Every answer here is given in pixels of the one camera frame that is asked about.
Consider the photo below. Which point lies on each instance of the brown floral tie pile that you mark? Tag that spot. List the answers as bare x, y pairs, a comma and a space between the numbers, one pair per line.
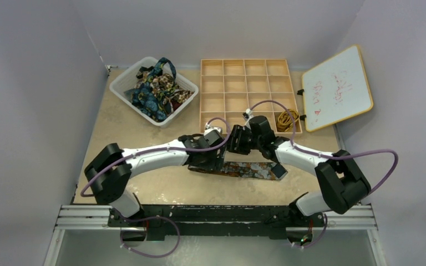
181, 96

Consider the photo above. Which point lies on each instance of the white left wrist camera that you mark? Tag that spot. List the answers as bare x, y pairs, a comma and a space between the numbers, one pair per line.
211, 128

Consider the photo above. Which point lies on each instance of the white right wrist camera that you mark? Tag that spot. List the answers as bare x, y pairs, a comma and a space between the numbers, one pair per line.
247, 116

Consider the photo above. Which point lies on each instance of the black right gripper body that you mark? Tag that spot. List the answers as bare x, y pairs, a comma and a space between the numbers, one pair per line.
258, 131

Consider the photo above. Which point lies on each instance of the blue floral tie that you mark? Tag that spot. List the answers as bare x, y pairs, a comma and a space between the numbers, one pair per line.
150, 96

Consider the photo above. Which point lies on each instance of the white plastic basket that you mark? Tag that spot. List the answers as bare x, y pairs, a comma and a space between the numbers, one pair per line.
127, 80

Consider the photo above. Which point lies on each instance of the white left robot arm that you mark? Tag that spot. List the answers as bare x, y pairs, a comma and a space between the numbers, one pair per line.
111, 169

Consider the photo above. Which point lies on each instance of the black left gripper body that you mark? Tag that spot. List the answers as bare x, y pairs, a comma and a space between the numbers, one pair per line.
211, 160

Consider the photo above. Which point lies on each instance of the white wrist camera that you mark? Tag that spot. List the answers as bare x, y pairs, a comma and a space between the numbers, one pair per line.
247, 116
211, 128

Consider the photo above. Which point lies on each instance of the wooden compartment tray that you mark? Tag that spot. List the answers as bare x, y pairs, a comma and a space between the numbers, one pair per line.
230, 86

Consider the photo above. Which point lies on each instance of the whiteboard with wooden frame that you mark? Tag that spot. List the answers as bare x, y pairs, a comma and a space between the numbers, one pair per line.
335, 90

